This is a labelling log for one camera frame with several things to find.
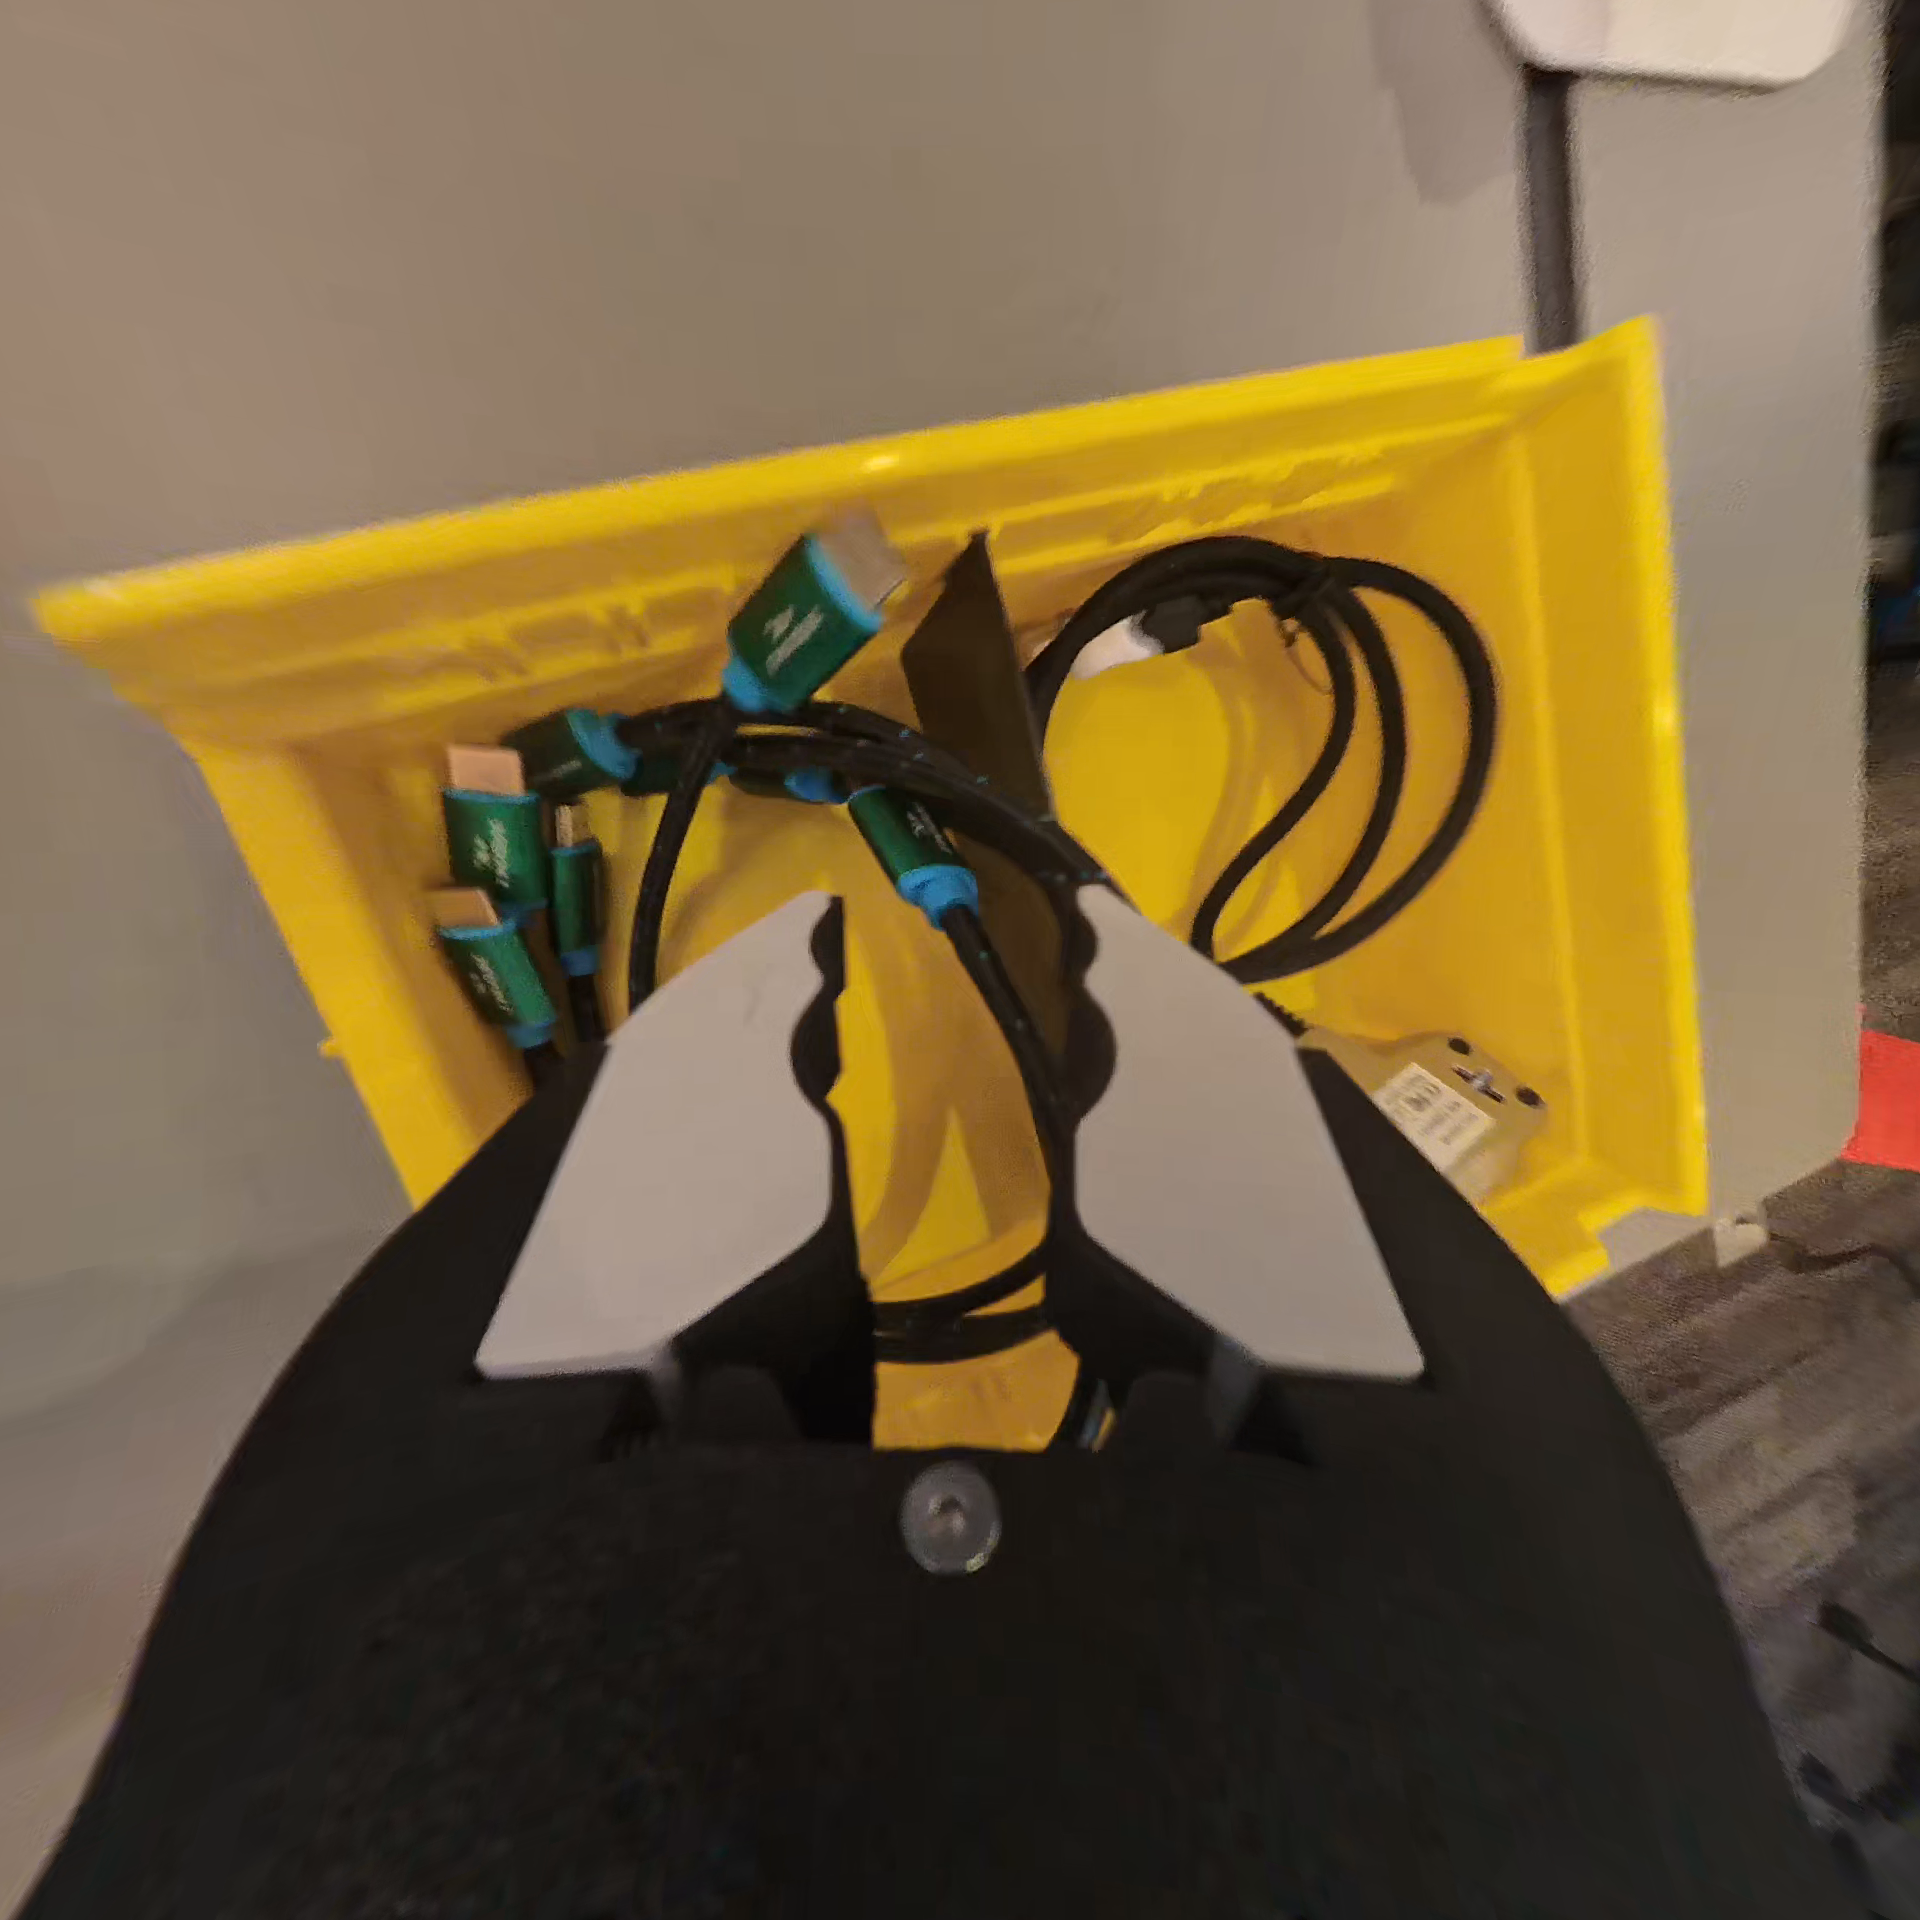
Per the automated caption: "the orange traffic cone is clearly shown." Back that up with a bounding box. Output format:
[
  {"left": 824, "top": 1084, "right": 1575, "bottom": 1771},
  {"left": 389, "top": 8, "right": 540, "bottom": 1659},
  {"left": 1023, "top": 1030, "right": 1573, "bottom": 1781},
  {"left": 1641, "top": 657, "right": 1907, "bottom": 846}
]
[{"left": 1841, "top": 1025, "right": 1920, "bottom": 1176}]

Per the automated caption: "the black cable white plug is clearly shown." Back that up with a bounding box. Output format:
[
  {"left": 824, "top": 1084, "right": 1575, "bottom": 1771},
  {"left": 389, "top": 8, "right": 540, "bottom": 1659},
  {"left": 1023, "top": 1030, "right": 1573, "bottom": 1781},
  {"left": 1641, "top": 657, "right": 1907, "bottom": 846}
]
[{"left": 1023, "top": 534, "right": 1502, "bottom": 987}]

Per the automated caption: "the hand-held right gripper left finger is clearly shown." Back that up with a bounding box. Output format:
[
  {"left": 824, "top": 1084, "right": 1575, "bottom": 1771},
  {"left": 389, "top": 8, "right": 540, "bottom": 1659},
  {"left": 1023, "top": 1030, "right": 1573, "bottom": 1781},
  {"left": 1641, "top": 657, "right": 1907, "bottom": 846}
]
[{"left": 471, "top": 890, "right": 856, "bottom": 1382}]

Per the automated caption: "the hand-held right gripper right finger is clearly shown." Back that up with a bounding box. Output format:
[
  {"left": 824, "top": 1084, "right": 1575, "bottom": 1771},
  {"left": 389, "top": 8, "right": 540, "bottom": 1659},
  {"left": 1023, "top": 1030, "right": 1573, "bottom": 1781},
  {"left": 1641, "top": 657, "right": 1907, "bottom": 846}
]
[{"left": 1048, "top": 884, "right": 1425, "bottom": 1382}]

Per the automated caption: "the yellow plastic bin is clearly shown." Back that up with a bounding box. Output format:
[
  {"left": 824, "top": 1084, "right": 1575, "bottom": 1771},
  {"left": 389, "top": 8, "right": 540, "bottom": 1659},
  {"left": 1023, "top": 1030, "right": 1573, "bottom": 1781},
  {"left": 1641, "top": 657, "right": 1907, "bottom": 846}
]
[{"left": 29, "top": 315, "right": 1711, "bottom": 1454}]

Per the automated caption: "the black and silver switch box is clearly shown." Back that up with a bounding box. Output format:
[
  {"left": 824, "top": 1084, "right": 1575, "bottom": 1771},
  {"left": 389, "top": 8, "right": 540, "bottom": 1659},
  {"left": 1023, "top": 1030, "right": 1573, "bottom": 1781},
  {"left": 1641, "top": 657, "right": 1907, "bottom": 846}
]
[{"left": 1293, "top": 1025, "right": 1549, "bottom": 1205}]

